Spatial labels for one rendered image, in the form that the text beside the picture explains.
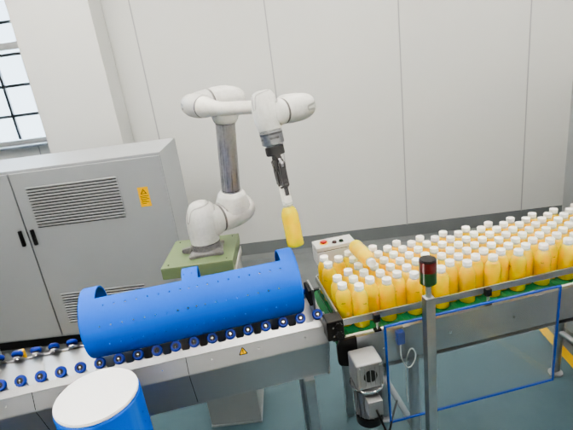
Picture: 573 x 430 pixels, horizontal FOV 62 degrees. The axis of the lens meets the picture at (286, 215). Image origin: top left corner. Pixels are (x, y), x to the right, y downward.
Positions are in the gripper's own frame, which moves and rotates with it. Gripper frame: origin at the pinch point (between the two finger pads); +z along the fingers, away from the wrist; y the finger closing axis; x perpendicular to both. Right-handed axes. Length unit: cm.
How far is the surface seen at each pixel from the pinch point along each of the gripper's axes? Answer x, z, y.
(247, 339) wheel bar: -29, 55, -3
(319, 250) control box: 17, 36, -31
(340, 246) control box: 28, 37, -30
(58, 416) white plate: -96, 44, 27
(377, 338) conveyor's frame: 21, 66, 12
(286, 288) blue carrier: -9.8, 36.1, 4.2
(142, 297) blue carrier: -64, 24, -4
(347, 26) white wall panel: 143, -89, -226
